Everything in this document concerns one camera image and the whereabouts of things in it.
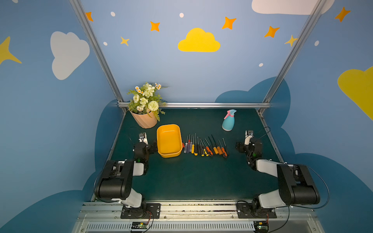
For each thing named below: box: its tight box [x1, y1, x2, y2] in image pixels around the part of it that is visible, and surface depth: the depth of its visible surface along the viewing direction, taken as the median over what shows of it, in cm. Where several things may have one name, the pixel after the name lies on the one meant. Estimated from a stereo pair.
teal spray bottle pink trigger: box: [221, 109, 238, 132], surface depth 106 cm
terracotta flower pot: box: [129, 109, 158, 129], surface depth 100 cm
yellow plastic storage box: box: [156, 123, 183, 158], surface depth 102 cm
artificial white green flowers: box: [126, 82, 169, 122], surface depth 90 cm
